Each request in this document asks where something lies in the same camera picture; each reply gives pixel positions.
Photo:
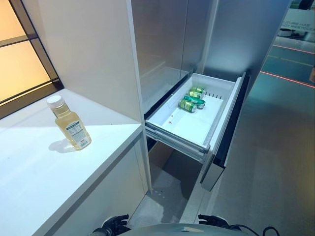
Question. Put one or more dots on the white fridge drawer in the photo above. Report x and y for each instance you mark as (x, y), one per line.
(197, 118)

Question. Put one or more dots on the stainless steel fridge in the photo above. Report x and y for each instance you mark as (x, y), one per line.
(187, 49)

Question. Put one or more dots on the green drink can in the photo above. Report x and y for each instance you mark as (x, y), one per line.
(198, 89)
(194, 100)
(196, 94)
(187, 106)

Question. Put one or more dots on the yellow juice bottle white cap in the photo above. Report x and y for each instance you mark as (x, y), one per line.
(73, 131)

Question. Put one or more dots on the white counter cabinet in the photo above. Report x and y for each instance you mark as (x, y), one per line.
(61, 159)

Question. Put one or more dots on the grey robot torso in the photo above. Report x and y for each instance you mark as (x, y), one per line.
(169, 230)

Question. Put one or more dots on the black framed amber window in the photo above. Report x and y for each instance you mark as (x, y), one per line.
(19, 49)

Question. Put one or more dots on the white banner with text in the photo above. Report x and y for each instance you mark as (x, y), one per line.
(296, 18)

